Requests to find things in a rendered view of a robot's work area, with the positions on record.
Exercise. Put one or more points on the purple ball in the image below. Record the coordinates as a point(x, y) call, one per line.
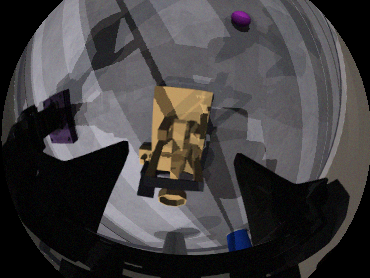
point(241, 19)

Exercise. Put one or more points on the blue open-top cup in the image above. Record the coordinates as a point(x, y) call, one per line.
point(238, 239)

